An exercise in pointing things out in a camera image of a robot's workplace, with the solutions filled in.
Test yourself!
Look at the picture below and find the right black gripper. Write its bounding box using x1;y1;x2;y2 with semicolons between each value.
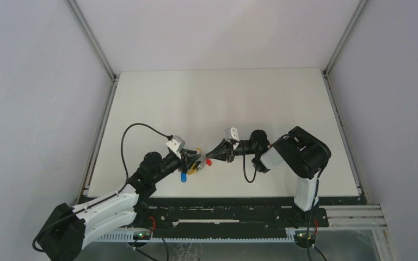
206;136;259;162

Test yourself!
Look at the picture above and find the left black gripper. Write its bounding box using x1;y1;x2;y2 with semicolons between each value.
151;148;200;184

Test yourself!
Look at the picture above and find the metal key organizer ring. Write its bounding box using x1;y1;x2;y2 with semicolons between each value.
179;147;213;183

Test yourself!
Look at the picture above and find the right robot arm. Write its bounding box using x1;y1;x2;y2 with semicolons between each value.
206;126;331;228

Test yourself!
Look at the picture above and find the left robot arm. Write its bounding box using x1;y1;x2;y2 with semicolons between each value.
32;150;206;260

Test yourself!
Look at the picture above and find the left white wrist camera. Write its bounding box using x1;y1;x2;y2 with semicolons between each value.
166;135;185;159

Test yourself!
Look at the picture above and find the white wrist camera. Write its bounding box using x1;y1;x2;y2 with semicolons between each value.
166;135;185;159
224;127;239;142

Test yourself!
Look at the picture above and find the right black camera cable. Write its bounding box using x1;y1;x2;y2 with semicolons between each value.
242;154;260;184

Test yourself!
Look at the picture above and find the black camera cable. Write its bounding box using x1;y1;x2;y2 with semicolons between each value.
120;123;174;184
242;154;260;184

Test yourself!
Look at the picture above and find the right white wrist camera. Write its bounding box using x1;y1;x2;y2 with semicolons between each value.
224;127;239;142

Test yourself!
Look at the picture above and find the left black camera cable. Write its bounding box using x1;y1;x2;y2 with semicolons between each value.
120;123;174;184

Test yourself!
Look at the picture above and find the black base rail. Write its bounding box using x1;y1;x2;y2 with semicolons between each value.
128;197;329;239

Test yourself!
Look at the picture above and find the left aluminium frame post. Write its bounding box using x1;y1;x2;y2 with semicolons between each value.
65;0;119;83

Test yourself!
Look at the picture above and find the aluminium frame post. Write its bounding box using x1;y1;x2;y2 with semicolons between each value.
65;0;119;83
322;0;370;77

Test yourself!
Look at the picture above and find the right aluminium frame post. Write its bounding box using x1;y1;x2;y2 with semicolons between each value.
322;0;370;77

